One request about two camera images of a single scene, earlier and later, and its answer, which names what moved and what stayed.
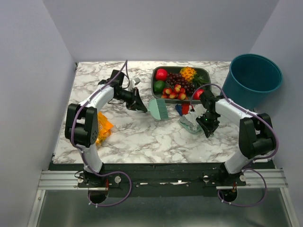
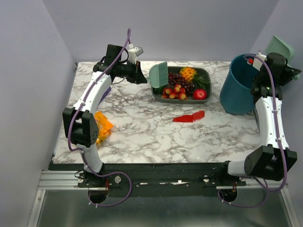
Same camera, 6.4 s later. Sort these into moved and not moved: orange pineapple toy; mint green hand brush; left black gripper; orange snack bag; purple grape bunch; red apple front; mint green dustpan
Moved: mint green dustpan; left black gripper; mint green hand brush
Not moved: orange pineapple toy; purple grape bunch; red apple front; orange snack bag
